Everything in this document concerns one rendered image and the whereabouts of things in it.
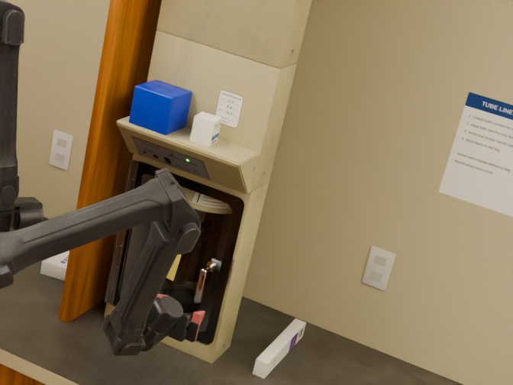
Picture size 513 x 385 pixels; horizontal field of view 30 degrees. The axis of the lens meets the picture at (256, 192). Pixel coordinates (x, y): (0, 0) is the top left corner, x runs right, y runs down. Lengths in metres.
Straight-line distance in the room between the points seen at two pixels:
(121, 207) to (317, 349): 1.10
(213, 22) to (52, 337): 0.86
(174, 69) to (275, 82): 0.25
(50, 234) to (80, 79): 1.33
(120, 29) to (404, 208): 0.90
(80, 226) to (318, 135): 1.12
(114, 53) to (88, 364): 0.74
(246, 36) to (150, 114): 0.28
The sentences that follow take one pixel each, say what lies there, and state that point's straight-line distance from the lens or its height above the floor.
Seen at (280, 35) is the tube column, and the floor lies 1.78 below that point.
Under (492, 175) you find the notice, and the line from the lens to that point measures 2.51.
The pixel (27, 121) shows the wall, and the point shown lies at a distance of 3.05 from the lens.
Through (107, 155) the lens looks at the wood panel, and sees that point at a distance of 2.35.
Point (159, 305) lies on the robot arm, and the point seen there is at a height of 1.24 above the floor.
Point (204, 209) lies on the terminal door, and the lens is 2.28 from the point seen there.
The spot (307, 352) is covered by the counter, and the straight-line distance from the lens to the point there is 2.59.
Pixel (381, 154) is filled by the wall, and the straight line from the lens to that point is 2.56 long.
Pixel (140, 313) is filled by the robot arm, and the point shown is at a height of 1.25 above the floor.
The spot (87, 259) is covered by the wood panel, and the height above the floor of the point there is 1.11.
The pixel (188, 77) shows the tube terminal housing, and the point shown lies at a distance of 2.25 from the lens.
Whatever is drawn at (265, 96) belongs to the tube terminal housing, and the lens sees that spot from 2.17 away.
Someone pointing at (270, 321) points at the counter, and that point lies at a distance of 2.70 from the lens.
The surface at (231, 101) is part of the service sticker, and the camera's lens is 2.21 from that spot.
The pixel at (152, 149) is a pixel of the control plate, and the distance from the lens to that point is 2.24.
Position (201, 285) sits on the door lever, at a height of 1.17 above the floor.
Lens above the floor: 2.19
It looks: 20 degrees down
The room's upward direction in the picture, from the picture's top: 13 degrees clockwise
